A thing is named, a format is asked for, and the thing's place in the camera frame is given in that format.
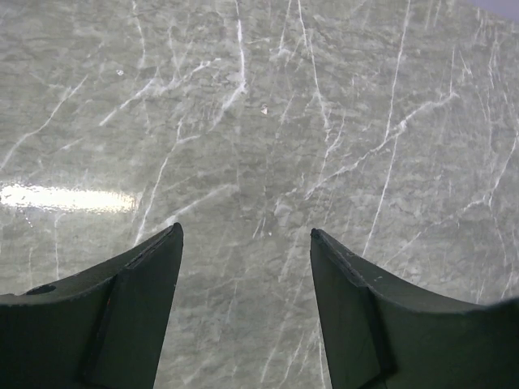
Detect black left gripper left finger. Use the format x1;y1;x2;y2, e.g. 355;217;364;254
1;224;183;388

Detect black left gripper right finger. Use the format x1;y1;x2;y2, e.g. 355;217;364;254
311;229;518;389

